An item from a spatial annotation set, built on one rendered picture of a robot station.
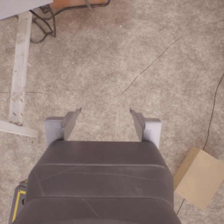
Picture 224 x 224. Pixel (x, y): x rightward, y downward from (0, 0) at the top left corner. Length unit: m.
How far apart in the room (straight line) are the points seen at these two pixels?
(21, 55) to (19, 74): 0.12
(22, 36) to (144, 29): 0.87
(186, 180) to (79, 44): 1.21
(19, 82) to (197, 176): 1.23
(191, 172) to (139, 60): 0.83
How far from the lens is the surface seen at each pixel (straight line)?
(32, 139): 1.34
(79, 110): 0.16
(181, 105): 1.22
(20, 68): 1.20
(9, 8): 0.75
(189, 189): 1.13
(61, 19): 1.55
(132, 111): 0.15
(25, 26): 1.31
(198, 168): 1.12
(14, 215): 1.12
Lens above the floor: 1.15
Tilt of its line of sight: 82 degrees down
